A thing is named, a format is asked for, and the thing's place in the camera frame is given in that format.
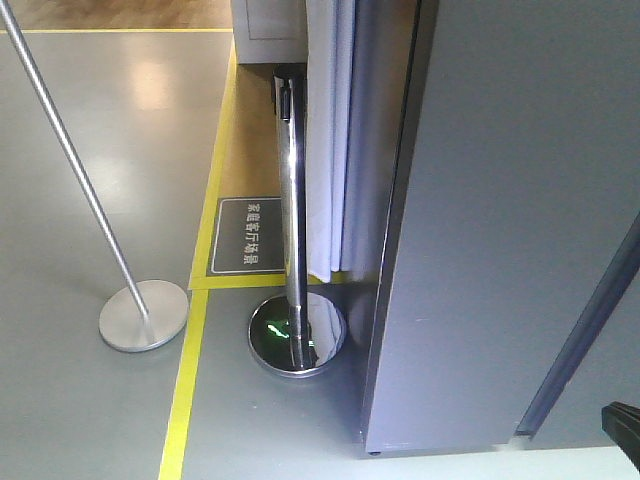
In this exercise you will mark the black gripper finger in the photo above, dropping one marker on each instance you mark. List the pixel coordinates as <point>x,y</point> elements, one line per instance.
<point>620,422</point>

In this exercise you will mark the fridge door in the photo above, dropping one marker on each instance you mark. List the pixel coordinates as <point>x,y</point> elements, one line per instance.
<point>508,303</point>

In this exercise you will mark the grey floor sign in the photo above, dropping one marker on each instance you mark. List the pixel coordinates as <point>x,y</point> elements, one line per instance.
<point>247,238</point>

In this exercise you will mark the chrome stanchion post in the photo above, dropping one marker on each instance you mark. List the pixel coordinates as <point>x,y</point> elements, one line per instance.
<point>296,334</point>

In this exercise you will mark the matte silver stanchion post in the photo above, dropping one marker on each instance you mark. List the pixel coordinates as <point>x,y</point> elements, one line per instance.
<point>143,315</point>

